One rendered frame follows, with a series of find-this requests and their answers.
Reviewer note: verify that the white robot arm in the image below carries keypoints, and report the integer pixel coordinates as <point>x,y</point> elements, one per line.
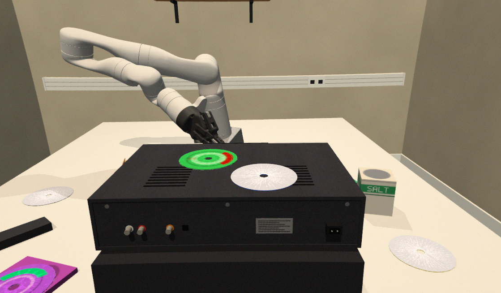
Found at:
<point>144,64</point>

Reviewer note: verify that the beige salt container with green label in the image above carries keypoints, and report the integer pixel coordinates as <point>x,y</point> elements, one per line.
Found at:
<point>379,186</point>

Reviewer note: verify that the green cd with red label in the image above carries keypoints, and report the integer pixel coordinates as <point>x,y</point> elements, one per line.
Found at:
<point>196,159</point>

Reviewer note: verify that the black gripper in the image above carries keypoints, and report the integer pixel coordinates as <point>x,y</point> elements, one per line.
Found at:
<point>198,125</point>

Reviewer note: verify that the silver cd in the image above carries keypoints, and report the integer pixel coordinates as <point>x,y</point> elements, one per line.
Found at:
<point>248,177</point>
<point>437,258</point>
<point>38,198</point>

